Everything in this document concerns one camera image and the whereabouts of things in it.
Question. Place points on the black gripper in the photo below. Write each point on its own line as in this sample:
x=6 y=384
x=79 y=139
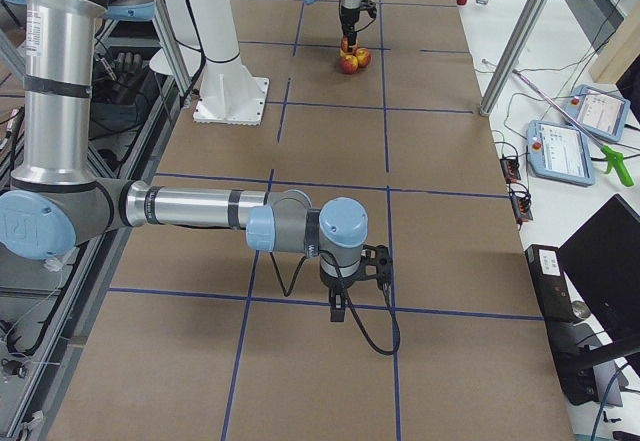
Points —
x=334 y=280
x=348 y=16

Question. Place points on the red yellow carried apple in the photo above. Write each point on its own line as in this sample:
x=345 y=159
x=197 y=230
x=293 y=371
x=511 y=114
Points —
x=346 y=48

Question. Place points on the red yellow apple side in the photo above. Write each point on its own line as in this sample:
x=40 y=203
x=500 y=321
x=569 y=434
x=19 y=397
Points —
x=363 y=56

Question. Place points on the red yellow apple near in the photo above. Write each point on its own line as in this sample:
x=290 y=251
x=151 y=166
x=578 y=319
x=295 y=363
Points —
x=349 y=64

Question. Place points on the orange black connector lower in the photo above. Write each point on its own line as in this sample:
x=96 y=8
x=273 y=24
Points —
x=520 y=198

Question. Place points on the black mini computer box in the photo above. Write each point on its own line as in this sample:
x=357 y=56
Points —
x=551 y=288

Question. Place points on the blue teach pendant near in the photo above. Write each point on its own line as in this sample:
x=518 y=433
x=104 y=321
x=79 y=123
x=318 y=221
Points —
x=559 y=152

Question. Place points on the blue teach pendant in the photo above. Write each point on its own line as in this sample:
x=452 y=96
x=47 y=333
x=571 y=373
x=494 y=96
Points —
x=559 y=152
x=602 y=113

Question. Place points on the blue teach pendant far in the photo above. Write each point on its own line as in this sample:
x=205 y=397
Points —
x=602 y=113

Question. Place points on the black monitor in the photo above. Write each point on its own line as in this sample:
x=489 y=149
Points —
x=601 y=260

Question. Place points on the wooden board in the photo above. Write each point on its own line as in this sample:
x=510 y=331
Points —
x=620 y=52

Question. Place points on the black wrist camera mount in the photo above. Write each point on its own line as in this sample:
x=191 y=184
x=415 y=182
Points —
x=377 y=264
x=369 y=7

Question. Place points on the aluminium frame post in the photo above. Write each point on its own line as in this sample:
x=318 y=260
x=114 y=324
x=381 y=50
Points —
x=516 y=43

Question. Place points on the metal reacher with green handle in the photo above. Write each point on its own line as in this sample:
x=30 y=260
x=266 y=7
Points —
x=614 y=159

